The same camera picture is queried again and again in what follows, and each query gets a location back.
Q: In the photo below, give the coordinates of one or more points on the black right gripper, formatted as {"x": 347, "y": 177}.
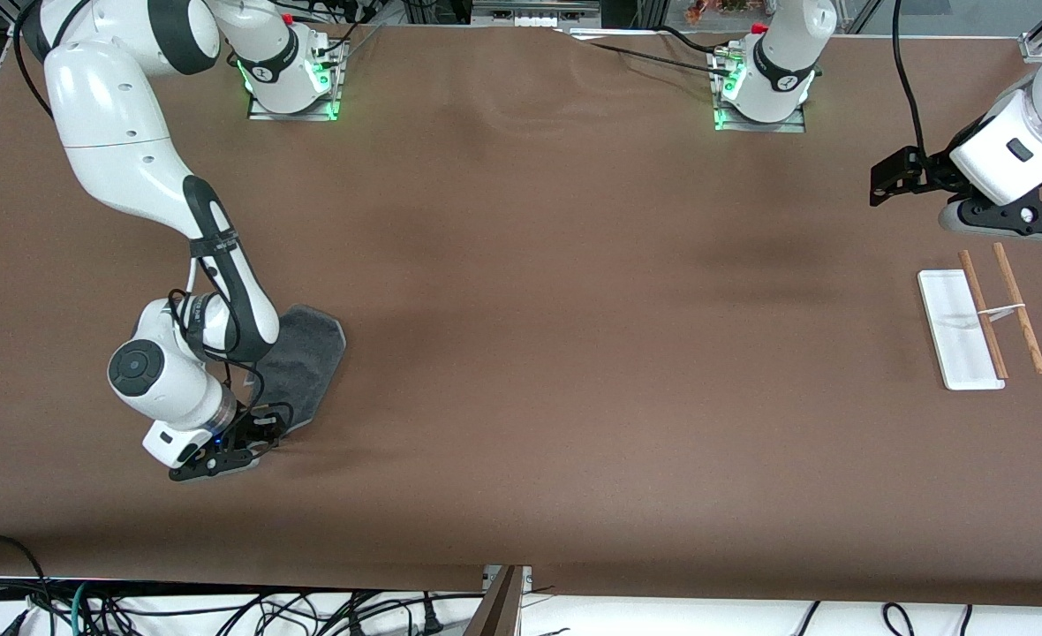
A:
{"x": 252, "y": 427}

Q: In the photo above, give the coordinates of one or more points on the grey towel with red underside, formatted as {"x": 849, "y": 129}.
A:
{"x": 309, "y": 353}

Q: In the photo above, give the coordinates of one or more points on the black left camera mount bracket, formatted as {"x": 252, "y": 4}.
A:
{"x": 998, "y": 219}

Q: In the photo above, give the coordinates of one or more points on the black right camera mount bracket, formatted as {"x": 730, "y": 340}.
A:
{"x": 207, "y": 466}

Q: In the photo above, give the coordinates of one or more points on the brown wooden beam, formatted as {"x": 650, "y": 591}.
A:
{"x": 496, "y": 609}

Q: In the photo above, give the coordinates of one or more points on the orange object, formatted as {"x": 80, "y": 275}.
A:
{"x": 706, "y": 9}

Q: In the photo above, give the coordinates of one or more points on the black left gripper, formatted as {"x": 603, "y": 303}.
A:
{"x": 934, "y": 170}

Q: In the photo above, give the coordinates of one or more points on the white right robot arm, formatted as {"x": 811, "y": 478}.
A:
{"x": 115, "y": 115}

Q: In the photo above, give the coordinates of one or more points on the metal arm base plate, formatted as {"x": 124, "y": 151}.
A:
{"x": 795, "y": 125}
{"x": 260, "y": 113}

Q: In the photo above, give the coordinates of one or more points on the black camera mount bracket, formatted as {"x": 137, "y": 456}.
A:
{"x": 998, "y": 219}
{"x": 207, "y": 466}

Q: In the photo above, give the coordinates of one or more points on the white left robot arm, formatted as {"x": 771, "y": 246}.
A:
{"x": 786, "y": 53}

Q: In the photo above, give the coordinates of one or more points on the aluminium frame corner piece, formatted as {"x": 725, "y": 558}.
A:
{"x": 1035, "y": 49}

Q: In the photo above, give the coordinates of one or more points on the grey device with white ports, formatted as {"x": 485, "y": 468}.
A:
{"x": 494, "y": 13}

